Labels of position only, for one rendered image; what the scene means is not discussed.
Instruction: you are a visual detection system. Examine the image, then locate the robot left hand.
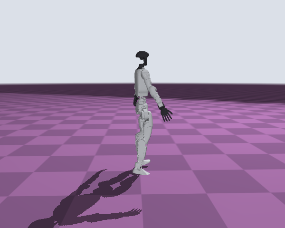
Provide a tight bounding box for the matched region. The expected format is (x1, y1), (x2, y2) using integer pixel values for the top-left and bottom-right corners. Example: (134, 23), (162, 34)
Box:
(133, 95), (139, 106)

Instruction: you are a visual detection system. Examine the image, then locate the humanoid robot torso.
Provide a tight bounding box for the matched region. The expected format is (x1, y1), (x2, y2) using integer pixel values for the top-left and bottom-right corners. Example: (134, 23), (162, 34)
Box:
(134, 67), (148, 114)

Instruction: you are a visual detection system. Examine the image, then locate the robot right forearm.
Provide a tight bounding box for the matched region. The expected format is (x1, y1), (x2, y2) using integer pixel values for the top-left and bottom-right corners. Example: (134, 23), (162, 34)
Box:
(149, 86), (163, 107)

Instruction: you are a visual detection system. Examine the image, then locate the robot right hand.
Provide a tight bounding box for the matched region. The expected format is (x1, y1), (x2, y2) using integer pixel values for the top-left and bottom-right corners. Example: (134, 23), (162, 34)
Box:
(158, 102), (173, 121)

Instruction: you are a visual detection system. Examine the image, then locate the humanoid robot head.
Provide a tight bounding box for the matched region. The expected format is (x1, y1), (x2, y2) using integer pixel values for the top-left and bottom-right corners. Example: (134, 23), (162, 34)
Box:
(136, 51), (149, 69)

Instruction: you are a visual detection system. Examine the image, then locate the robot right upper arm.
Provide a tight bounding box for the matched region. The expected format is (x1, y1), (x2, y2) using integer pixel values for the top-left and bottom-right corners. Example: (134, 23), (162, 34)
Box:
(141, 70), (157, 91)

